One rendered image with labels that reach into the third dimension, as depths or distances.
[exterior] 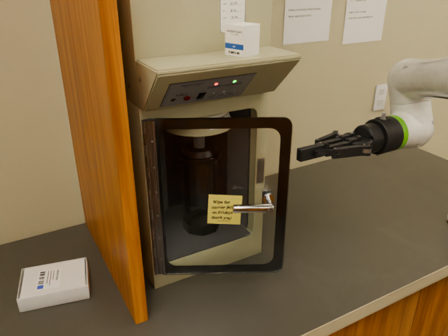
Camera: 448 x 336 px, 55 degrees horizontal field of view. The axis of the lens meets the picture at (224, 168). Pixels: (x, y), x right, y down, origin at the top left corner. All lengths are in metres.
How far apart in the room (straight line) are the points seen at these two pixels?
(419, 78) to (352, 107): 0.81
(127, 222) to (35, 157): 0.53
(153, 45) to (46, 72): 0.47
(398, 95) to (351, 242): 0.44
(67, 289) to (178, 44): 0.63
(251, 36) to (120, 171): 0.37
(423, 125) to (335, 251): 0.41
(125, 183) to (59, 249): 0.53
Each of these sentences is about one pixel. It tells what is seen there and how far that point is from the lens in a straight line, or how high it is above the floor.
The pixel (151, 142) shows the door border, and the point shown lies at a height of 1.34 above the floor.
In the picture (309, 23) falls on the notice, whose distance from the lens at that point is 1.64.
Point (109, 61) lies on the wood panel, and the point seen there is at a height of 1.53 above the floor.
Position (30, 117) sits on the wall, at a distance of 1.31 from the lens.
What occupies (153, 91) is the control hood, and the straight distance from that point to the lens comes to 0.82.
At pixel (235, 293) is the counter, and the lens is 1.11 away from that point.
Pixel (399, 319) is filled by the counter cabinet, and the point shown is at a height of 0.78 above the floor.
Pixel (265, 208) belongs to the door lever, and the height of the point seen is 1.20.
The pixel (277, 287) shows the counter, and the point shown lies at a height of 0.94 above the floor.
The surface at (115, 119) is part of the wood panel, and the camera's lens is 0.80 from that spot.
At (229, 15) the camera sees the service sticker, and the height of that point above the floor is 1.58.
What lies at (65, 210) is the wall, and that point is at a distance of 1.44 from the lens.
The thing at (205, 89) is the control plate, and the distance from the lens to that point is 0.88.
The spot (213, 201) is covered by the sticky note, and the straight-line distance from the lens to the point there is 0.97.
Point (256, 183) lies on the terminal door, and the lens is 0.96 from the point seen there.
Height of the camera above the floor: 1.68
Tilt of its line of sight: 25 degrees down
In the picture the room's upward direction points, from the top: straight up
